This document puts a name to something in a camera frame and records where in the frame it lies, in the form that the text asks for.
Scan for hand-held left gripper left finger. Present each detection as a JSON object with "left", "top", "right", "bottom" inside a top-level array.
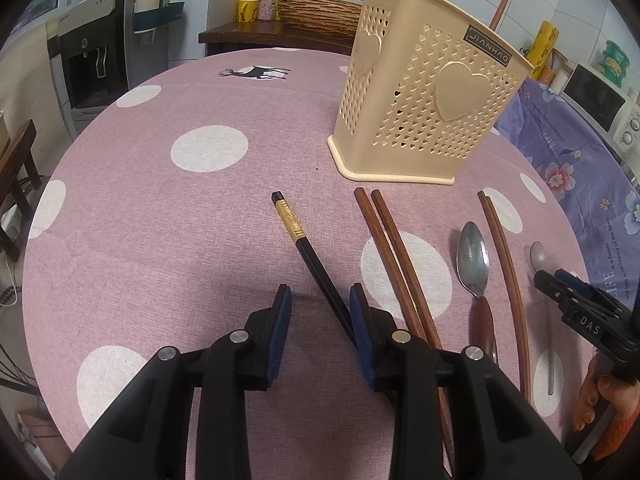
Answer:
[{"left": 57, "top": 284, "right": 293, "bottom": 480}]

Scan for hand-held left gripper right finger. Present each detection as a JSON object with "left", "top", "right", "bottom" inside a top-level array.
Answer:
[{"left": 349, "top": 283, "right": 583, "bottom": 480}]

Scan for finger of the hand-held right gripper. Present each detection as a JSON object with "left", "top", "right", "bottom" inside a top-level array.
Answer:
[
  {"left": 554, "top": 269, "right": 601, "bottom": 292},
  {"left": 534, "top": 270, "right": 576, "bottom": 308}
]

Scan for thin brown wooden chopstick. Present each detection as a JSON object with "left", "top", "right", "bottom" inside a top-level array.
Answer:
[
  {"left": 484, "top": 197, "right": 531, "bottom": 403},
  {"left": 477, "top": 191, "right": 526, "bottom": 401}
]

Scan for black chopstick with gold band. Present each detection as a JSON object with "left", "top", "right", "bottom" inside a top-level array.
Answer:
[{"left": 271, "top": 191, "right": 358, "bottom": 348}]

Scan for steel spoon with wooden handle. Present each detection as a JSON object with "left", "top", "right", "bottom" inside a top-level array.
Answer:
[{"left": 456, "top": 221, "right": 498, "bottom": 366}]

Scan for beige perforated utensil holder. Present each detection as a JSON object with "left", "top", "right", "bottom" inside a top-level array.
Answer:
[{"left": 327, "top": 0, "right": 536, "bottom": 184}]

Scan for person's right hand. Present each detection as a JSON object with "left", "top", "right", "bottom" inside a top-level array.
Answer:
[{"left": 572, "top": 355, "right": 640, "bottom": 431}]

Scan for purple floral cloth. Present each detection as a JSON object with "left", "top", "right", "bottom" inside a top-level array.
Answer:
[{"left": 500, "top": 77, "right": 640, "bottom": 306}]

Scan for pink polka dot tablecloth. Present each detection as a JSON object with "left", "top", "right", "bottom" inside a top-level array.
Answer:
[{"left": 22, "top": 47, "right": 601, "bottom": 480}]

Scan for white microwave oven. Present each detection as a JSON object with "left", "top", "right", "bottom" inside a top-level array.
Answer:
[{"left": 559, "top": 62, "right": 640, "bottom": 161}]

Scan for glass jar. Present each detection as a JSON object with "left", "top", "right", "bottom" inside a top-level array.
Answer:
[{"left": 542, "top": 62, "right": 569, "bottom": 89}]

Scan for green containers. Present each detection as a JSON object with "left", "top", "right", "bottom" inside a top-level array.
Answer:
[{"left": 602, "top": 40, "right": 628, "bottom": 78}]

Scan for cardboard box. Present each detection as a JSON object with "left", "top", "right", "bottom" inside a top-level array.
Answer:
[{"left": 17, "top": 410, "right": 66, "bottom": 476}]

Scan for wooden counter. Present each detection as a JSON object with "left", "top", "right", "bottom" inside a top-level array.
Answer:
[{"left": 198, "top": 20, "right": 356, "bottom": 56}]

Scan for wooden stool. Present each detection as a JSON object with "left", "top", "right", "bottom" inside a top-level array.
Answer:
[{"left": 0, "top": 120, "right": 43, "bottom": 261}]

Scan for woven basket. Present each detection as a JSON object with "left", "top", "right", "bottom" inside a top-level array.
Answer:
[{"left": 276, "top": 0, "right": 363, "bottom": 36}]

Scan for water dispenser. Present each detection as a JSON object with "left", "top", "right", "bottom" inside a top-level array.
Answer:
[{"left": 47, "top": 0, "right": 138, "bottom": 121}]

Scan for blue wall rack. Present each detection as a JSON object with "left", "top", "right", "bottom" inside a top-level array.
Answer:
[{"left": 132, "top": 2, "right": 173, "bottom": 33}]

